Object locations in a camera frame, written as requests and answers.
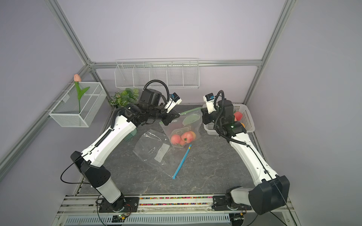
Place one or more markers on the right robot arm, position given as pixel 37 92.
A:
pixel 271 190

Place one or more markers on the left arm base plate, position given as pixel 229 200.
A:
pixel 123 204

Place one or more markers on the red orange peach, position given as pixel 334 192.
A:
pixel 193 134

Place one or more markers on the white wire wall shelf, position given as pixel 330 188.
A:
pixel 174 72

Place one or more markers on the green printed zip-top bag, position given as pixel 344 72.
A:
pixel 190 120

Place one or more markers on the clear blue-zipper bag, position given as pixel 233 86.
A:
pixel 155 149

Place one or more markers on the green artificial plant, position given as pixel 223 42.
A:
pixel 125 97

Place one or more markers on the white mesh wall basket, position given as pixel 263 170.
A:
pixel 66 112

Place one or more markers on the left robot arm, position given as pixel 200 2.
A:
pixel 155 103

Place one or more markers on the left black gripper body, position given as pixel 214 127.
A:
pixel 157 113

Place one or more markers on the white plastic perforated basket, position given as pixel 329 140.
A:
pixel 246 120

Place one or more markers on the pink peach with leaf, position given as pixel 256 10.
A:
pixel 187 137

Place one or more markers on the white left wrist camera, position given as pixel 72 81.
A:
pixel 174 99

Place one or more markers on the pink peach back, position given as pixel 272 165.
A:
pixel 238 116

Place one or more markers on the pink artificial tulip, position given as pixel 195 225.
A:
pixel 80 91

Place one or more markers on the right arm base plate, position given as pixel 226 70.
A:
pixel 225 203

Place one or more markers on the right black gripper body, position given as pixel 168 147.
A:
pixel 209 118

